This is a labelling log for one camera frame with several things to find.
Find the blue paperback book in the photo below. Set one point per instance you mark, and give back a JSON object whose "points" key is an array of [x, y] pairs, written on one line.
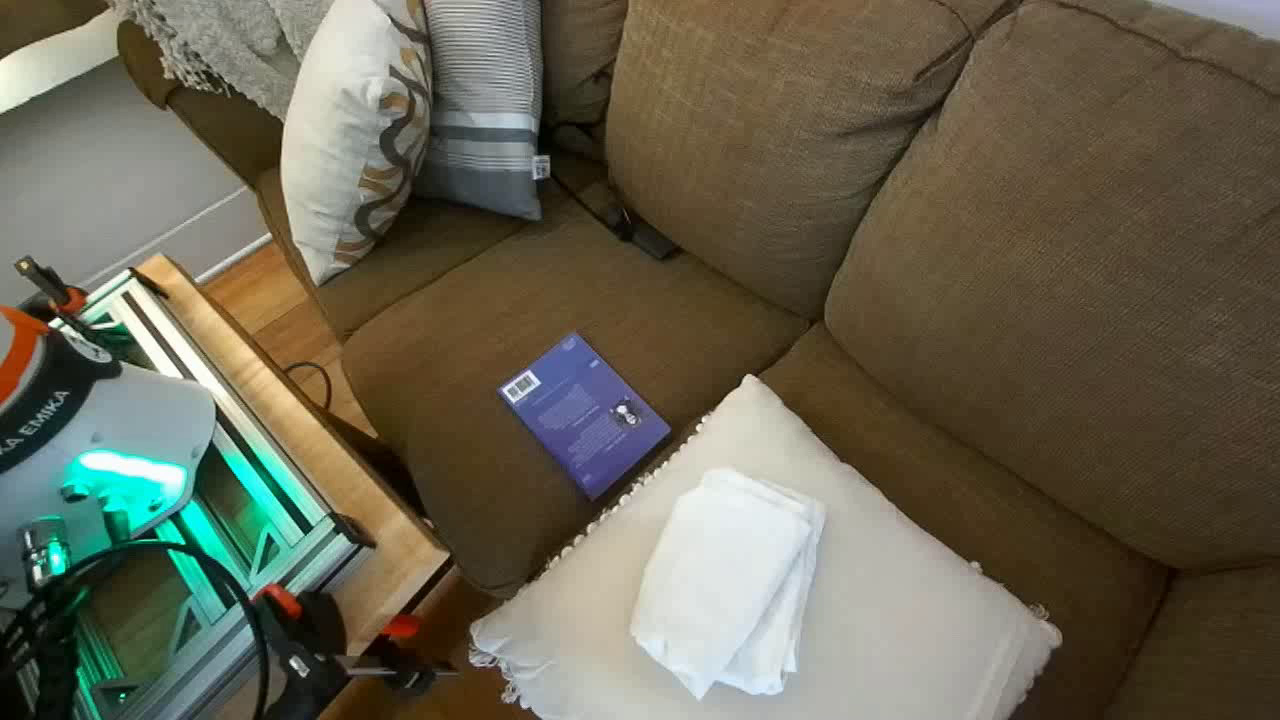
{"points": [[582, 413]]}

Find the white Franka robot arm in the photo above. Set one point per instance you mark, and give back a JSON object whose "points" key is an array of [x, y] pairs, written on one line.
{"points": [[92, 424]]}

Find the white folded cloth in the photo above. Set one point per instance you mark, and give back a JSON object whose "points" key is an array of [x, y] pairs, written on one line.
{"points": [[720, 573]]}

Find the grey striped throw pillow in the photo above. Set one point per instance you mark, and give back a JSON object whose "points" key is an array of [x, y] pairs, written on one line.
{"points": [[484, 122]]}

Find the cream fringed pillow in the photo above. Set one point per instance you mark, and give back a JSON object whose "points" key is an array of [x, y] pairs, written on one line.
{"points": [[907, 624]]}

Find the cream patterned throw pillow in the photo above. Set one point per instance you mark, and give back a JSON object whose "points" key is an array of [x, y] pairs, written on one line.
{"points": [[342, 133]]}

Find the brown fabric sofa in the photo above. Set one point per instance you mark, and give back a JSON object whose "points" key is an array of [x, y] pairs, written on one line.
{"points": [[562, 292]]}

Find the brown sofa back cushion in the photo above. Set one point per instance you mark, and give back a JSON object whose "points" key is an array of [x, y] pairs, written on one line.
{"points": [[763, 133], [1064, 267]]}

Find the wooden table board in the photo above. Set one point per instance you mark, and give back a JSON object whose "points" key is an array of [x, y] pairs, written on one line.
{"points": [[320, 455]]}

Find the orange black clamp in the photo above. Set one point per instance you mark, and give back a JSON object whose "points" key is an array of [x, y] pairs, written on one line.
{"points": [[306, 643], [400, 654], [45, 281]]}

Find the wooden side table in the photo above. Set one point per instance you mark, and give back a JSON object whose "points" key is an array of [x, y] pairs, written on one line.
{"points": [[174, 352]]}

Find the grey knitted throw blanket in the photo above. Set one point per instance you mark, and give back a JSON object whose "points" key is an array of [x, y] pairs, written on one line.
{"points": [[227, 40]]}

